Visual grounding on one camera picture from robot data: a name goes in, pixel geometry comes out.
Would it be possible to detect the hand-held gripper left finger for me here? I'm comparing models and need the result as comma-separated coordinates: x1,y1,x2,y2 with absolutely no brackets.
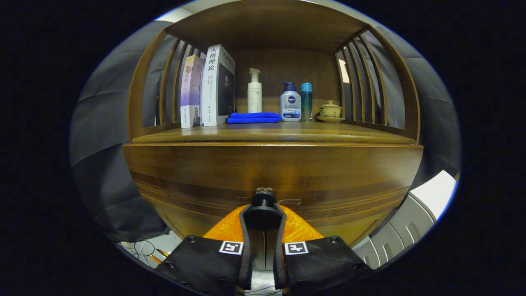
156,204,253,296

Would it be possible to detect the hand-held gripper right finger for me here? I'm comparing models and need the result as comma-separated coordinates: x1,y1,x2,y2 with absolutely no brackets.
273,204,372,290

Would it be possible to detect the wooden drawer with black knob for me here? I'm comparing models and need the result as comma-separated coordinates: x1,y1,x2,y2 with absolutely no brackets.
123,143,424,247

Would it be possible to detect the wooden countertop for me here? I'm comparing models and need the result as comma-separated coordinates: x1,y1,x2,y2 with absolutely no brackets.
131,121,416,145

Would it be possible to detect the white grey side cabinet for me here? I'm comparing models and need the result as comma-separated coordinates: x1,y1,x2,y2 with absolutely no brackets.
353,170,457,270

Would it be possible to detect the brown wooden cabinet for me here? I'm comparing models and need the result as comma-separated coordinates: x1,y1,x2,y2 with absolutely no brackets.
122,0,424,249

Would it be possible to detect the blue folded cloth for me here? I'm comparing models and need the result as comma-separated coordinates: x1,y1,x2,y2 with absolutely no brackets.
226,112,282,124

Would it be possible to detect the yellow lidded tea cup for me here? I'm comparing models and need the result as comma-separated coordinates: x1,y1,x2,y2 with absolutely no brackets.
318,100,342,118

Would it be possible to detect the teal slim bottle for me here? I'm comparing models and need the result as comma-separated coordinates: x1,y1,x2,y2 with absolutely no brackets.
300,83,313,122

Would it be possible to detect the white bottle with blue cap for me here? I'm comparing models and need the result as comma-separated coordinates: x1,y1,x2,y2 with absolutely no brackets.
280,82,302,122

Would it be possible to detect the white book with portrait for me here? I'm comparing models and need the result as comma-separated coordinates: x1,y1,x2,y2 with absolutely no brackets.
201,44,235,127

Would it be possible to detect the purple paperback book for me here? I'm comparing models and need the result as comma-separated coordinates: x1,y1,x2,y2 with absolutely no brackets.
180,55,205,129

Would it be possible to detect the cream pump bottle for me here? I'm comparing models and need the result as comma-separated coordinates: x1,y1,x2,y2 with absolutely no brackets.
247,68,263,113

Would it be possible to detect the black floor cable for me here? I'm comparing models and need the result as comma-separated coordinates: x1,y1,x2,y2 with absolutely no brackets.
131,240,169,264

